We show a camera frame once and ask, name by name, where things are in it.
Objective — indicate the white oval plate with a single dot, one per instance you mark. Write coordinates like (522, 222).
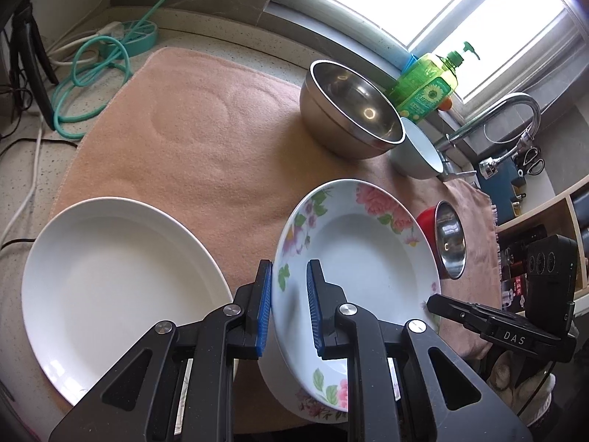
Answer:
(115, 285)

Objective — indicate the floral print plate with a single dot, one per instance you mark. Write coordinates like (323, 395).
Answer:
(294, 400)
(368, 258)

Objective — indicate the red bowl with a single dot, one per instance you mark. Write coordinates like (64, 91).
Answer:
(425, 223)

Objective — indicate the large steel bowl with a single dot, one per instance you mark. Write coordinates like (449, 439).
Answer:
(331, 119)

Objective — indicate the window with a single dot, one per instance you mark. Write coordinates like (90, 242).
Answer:
(414, 0)

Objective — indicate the wooden shelf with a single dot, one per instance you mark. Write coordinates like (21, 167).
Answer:
(552, 212)

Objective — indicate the blue plastic cup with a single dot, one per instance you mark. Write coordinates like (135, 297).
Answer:
(409, 62)

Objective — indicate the pale blue bowl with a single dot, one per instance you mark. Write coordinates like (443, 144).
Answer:
(414, 156)

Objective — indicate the green dish soap bottle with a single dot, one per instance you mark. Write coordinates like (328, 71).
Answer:
(423, 87)

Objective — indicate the small orange object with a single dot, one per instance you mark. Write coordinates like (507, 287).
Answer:
(445, 103)

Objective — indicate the small steel bowl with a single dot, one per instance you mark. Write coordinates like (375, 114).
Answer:
(448, 239)

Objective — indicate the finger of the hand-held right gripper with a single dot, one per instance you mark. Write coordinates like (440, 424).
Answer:
(455, 311)

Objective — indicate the chrome faucet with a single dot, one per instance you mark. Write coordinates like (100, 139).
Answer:
(483, 122)

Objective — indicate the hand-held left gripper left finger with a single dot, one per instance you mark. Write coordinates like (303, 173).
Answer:
(264, 308)

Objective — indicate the dark blue box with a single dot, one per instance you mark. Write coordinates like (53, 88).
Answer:
(501, 188)

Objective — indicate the person's right hand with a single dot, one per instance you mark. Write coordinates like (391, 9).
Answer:
(504, 373)

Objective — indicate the pink towel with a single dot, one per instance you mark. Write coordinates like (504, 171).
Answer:
(207, 147)

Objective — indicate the black tripod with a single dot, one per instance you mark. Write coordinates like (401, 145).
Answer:
(32, 64)

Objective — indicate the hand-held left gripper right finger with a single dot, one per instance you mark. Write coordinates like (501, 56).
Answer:
(315, 308)

